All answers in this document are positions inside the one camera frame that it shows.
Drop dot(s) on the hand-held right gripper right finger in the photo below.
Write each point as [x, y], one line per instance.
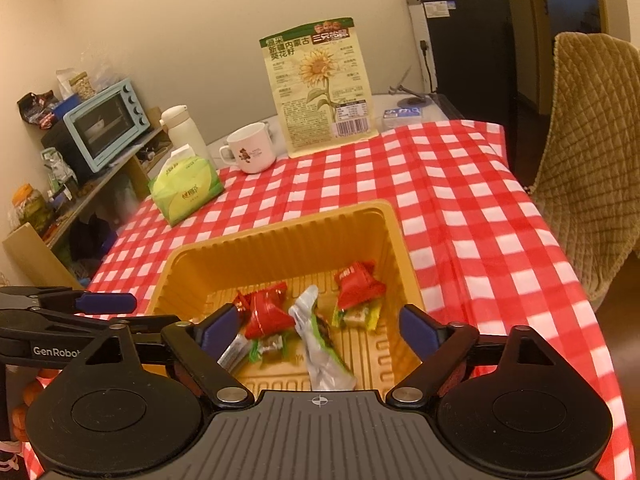
[417, 332]

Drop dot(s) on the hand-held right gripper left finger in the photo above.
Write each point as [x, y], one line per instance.
[220, 330]

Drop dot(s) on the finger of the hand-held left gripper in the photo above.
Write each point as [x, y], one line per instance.
[145, 322]
[105, 303]

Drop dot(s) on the red candy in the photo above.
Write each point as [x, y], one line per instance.
[241, 302]

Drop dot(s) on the red snack packet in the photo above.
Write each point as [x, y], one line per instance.
[267, 312]
[357, 285]

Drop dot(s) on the green white snack packet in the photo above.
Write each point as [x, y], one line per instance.
[272, 346]
[360, 317]

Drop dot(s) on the orange plastic tray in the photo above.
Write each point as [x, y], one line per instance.
[280, 255]

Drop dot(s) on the silver snack packet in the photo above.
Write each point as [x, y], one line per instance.
[322, 360]

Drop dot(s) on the orange fruit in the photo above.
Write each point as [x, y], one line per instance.
[21, 422]
[36, 392]

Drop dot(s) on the wooden shelf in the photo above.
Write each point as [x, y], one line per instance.
[35, 260]

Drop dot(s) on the clear jar orange lid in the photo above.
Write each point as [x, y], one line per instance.
[30, 210]

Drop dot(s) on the green tissue pack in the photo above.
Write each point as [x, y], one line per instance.
[187, 195]

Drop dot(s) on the red checked tablecloth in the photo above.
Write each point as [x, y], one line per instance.
[450, 185]

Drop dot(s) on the light blue toaster oven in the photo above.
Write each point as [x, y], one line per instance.
[100, 125]

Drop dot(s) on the white mug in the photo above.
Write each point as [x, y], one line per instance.
[252, 152]

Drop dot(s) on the white thermos bottle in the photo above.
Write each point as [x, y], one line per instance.
[182, 132]

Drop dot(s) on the dark snack bag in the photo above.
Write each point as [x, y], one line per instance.
[37, 107]

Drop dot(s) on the blue white tissue pack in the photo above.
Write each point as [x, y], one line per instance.
[407, 117]

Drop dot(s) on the clear food bag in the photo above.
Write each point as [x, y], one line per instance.
[77, 84]

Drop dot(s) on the grey metal stand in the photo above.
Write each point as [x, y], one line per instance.
[410, 91]

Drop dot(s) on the quilted beige chair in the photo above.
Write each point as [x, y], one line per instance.
[590, 160]

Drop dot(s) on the sunflower seed bag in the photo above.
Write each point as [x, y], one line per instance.
[320, 90]

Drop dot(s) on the black refrigerator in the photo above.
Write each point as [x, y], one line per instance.
[470, 60]

